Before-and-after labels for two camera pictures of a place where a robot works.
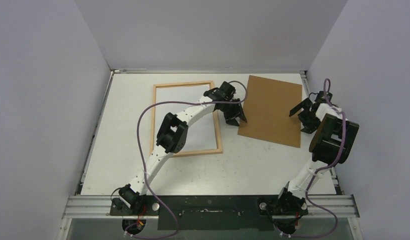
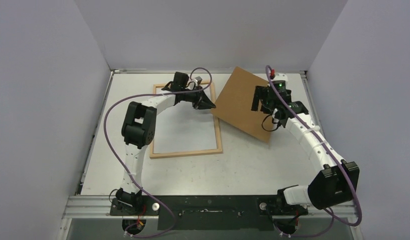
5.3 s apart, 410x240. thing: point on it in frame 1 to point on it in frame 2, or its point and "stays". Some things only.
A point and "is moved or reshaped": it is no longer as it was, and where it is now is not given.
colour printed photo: (201, 135) stays
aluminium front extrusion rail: (333, 206) stays
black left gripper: (237, 113) to (202, 102)
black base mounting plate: (254, 212) stays
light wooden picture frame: (217, 130) stays
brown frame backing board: (269, 104) is moved or reshaped
